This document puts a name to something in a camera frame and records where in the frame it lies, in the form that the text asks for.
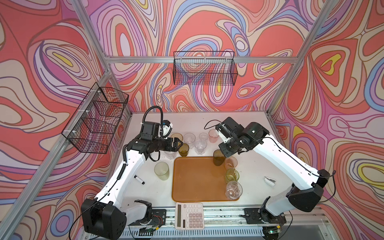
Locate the clear faceted glass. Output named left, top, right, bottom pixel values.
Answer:
left=194, top=140, right=208, bottom=155
left=225, top=181, right=243, bottom=201

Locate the pink clear cup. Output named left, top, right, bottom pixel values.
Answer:
left=209, top=129, right=219, bottom=143

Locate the pink textured cup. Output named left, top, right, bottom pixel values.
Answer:
left=224, top=157, right=238, bottom=170

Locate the small clear glass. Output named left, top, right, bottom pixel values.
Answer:
left=199, top=133, right=209, bottom=142

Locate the brown textured cup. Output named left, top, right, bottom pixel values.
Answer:
left=213, top=149, right=226, bottom=166

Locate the green ribbed glass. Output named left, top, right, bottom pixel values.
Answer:
left=225, top=169, right=240, bottom=183

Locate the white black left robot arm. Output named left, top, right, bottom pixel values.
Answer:
left=81, top=106, right=183, bottom=240

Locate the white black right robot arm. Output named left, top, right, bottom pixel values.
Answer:
left=215, top=117, right=332, bottom=224

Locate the orange plastic tray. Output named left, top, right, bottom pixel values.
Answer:
left=172, top=157, right=230, bottom=202

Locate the olive textured cup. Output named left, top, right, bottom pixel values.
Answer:
left=179, top=143, right=190, bottom=157

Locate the yellow amber glass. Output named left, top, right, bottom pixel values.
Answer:
left=171, top=133, right=183, bottom=138

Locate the clear wide glass left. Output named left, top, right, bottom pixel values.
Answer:
left=164, top=151, right=177, bottom=160

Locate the clear glass back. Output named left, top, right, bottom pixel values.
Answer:
left=184, top=133, right=196, bottom=149

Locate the pale yellow frosted cup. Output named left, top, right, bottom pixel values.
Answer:
left=154, top=162, right=170, bottom=181

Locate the black marker pen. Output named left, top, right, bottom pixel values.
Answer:
left=134, top=175, right=145, bottom=185

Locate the white clip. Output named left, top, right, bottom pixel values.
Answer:
left=264, top=177, right=276, bottom=188

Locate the white desk calculator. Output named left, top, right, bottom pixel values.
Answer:
left=175, top=203, right=205, bottom=230

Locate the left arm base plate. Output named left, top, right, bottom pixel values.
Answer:
left=130, top=209, right=167, bottom=228

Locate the black wire basket back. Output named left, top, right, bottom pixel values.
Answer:
left=173, top=50, right=238, bottom=86

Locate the black wire basket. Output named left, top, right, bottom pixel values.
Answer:
left=173, top=50, right=238, bottom=86
left=62, top=83, right=129, bottom=154

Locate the black wire basket left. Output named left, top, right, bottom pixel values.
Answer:
left=62, top=83, right=129, bottom=154

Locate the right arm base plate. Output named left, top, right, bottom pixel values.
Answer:
left=241, top=208, right=287, bottom=226

